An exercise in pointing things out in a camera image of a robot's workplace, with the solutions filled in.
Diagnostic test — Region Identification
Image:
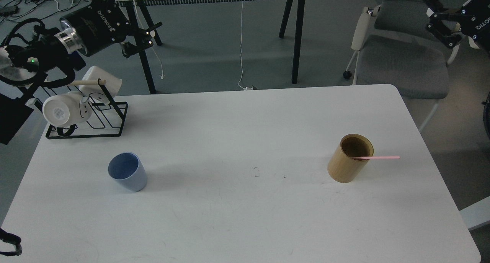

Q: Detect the white furniture edge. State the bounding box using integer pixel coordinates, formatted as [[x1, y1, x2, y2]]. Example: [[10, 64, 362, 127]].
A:
[[459, 196, 490, 231]]

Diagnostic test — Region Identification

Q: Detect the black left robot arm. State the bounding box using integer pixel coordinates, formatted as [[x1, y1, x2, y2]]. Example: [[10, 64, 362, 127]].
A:
[[1, 0, 162, 88]]

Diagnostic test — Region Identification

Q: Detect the floor cables bundle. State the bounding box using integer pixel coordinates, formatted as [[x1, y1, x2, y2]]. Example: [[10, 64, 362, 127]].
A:
[[0, 0, 90, 24]]

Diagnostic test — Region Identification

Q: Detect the blue plastic cup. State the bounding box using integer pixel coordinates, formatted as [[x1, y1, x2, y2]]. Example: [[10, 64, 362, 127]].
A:
[[108, 152, 148, 192]]

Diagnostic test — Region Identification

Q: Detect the bamboo cylinder holder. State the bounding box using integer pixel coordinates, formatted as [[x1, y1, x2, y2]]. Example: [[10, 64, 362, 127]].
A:
[[327, 134, 374, 183]]

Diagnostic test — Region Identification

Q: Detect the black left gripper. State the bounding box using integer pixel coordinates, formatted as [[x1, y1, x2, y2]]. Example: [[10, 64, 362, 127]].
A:
[[60, 0, 163, 58]]

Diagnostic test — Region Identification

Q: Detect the white hanging cable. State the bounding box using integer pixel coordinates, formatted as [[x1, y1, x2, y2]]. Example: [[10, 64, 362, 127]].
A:
[[237, 1, 255, 91]]

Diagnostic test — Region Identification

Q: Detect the grey office chair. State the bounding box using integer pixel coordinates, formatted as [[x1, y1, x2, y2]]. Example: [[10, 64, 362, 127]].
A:
[[343, 0, 468, 131]]

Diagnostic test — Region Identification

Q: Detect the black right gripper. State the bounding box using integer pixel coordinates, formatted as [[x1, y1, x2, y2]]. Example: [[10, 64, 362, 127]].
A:
[[422, 0, 490, 51]]

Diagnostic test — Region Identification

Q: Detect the white mug front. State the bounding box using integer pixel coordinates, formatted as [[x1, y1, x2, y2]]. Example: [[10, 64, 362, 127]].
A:
[[42, 91, 93, 127]]

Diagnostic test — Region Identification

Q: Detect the white mug rear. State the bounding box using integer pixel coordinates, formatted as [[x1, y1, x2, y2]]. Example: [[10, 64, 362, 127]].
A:
[[79, 66, 122, 105]]

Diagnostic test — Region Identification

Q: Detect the white mug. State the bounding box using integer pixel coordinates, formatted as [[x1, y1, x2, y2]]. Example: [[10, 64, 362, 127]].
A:
[[42, 91, 93, 127], [79, 66, 122, 105]]

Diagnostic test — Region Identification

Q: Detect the black wire cup rack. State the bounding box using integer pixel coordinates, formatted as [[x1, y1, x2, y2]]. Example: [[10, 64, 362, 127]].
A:
[[26, 80, 129, 140]]

